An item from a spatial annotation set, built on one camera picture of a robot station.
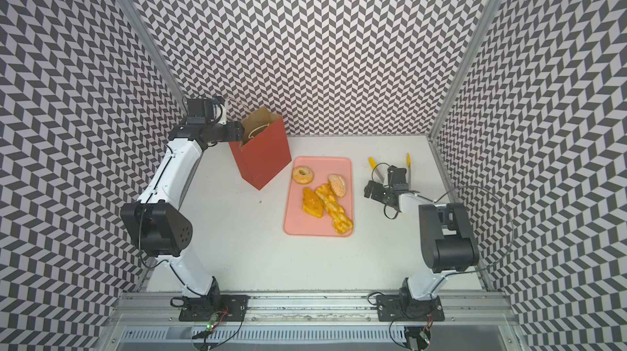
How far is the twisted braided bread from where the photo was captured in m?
0.90

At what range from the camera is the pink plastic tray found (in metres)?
0.91

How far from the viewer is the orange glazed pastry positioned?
0.90 m
